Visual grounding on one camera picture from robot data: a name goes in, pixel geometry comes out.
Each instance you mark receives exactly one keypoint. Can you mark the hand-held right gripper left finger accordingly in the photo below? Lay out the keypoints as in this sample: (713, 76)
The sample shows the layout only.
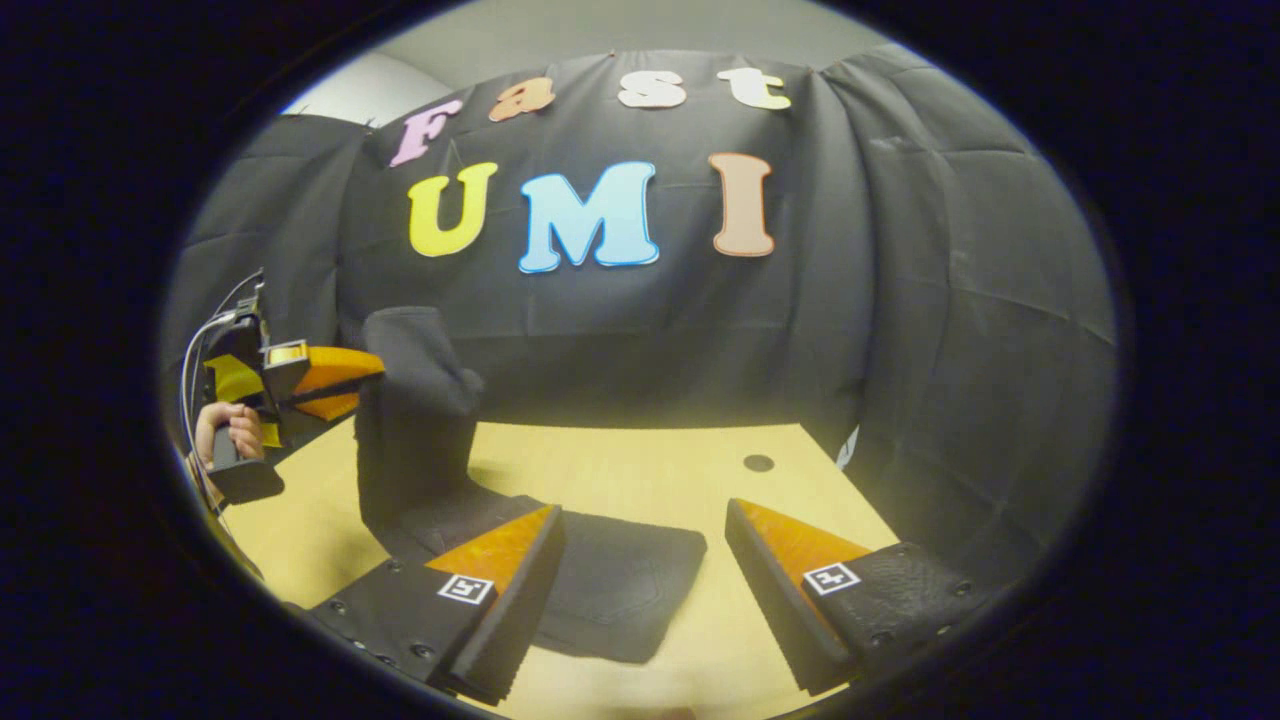
(525, 610)

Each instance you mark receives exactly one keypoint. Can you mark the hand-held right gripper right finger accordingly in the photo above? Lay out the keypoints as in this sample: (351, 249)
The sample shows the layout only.
(770, 600)

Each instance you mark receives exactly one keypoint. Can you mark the black jeans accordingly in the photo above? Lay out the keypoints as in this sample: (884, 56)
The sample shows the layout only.
(420, 420)

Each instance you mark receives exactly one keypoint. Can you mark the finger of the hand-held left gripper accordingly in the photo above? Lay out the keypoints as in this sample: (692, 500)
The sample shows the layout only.
(330, 407)
(335, 368)

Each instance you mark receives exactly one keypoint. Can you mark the black backdrop cloth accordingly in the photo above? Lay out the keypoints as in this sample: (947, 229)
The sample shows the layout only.
(700, 330)

